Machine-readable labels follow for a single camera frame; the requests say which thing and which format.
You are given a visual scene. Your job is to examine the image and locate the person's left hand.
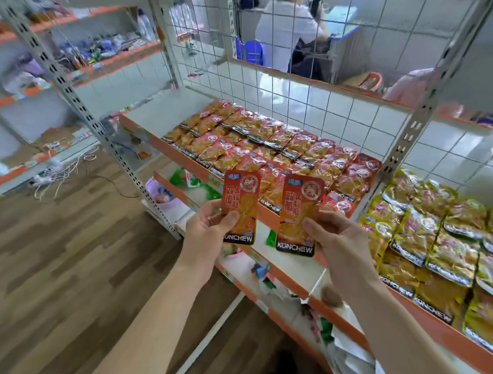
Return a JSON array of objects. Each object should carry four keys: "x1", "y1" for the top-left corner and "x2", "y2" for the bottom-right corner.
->
[{"x1": 180, "y1": 198, "x2": 241, "y2": 291}]

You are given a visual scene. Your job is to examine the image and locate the person's right hand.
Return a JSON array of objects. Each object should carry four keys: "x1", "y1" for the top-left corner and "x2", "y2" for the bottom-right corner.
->
[{"x1": 299, "y1": 211, "x2": 383, "y2": 297}]

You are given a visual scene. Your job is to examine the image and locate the red snack packet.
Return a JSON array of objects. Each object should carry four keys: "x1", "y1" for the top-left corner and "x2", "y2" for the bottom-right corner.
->
[
  {"x1": 220, "y1": 170, "x2": 262, "y2": 246},
  {"x1": 275, "y1": 173, "x2": 327, "y2": 259}
]

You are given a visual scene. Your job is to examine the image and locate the person's right forearm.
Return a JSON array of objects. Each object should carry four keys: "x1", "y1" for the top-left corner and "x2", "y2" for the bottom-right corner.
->
[{"x1": 332, "y1": 275, "x2": 478, "y2": 374}]

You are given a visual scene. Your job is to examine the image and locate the person's left forearm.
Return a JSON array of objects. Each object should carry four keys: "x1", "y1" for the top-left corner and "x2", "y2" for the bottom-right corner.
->
[{"x1": 89, "y1": 261, "x2": 217, "y2": 374}]

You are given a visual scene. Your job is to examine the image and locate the white orange metal shelf rack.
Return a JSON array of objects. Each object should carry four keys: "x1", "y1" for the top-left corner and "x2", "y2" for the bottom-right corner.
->
[
  {"x1": 0, "y1": 0, "x2": 190, "y2": 241},
  {"x1": 110, "y1": 0, "x2": 493, "y2": 374}
]

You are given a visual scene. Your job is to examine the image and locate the green snack packets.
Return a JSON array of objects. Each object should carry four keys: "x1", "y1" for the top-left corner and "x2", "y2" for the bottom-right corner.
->
[{"x1": 169, "y1": 167, "x2": 223, "y2": 202}]

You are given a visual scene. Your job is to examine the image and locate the rows of red-orange packets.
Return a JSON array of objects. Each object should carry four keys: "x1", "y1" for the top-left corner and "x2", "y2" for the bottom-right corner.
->
[{"x1": 158, "y1": 96, "x2": 385, "y2": 221}]

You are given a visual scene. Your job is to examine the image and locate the pile of white wrappers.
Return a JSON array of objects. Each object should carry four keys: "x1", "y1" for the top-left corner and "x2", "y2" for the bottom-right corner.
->
[{"x1": 296, "y1": 303, "x2": 393, "y2": 374}]

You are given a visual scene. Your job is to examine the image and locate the rows of yellow packets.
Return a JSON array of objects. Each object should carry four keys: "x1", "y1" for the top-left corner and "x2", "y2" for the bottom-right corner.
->
[{"x1": 354, "y1": 166, "x2": 493, "y2": 358}]

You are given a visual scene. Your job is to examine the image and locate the orange plastic basket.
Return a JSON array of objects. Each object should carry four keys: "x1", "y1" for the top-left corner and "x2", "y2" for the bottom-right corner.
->
[{"x1": 356, "y1": 71, "x2": 384, "y2": 93}]

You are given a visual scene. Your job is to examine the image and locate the pink cloth bundle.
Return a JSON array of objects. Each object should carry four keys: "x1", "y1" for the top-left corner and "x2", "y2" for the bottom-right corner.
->
[{"x1": 383, "y1": 66, "x2": 438, "y2": 108}]

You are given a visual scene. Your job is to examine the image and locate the blue plastic chair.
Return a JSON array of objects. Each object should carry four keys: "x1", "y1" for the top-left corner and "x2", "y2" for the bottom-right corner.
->
[{"x1": 233, "y1": 37, "x2": 265, "y2": 67}]

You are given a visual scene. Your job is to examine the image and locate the brown cardboard sheet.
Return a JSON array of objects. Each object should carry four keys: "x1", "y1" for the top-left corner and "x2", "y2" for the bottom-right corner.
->
[{"x1": 0, "y1": 121, "x2": 83, "y2": 170}]

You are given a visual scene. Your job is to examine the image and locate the light blue desk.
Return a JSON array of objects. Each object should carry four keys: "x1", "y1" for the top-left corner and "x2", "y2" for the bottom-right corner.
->
[{"x1": 324, "y1": 5, "x2": 361, "y2": 39}]

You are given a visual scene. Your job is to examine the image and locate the pile of mixed small goods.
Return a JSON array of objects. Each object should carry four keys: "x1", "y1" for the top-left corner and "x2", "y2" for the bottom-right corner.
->
[{"x1": 52, "y1": 30, "x2": 148, "y2": 74}]

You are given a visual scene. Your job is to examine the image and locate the white plastic bag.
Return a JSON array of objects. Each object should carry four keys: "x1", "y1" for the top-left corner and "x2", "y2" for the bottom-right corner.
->
[{"x1": 1, "y1": 69, "x2": 52, "y2": 98}]

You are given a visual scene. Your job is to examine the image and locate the thin black cable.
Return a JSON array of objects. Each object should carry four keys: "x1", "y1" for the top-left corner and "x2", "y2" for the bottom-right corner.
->
[{"x1": 86, "y1": 172, "x2": 141, "y2": 199}]

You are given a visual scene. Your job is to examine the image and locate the white wire mesh panel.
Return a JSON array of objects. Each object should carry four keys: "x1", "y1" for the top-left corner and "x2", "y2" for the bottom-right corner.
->
[{"x1": 162, "y1": 0, "x2": 493, "y2": 194}]

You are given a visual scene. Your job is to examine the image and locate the tangle of white cables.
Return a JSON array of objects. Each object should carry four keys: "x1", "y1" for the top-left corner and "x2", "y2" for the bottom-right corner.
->
[{"x1": 29, "y1": 144, "x2": 100, "y2": 203}]

